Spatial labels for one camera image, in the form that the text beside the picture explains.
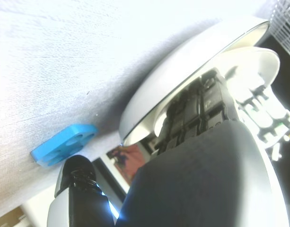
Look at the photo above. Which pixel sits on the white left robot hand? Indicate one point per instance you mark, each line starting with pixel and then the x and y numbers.
pixel 194 184

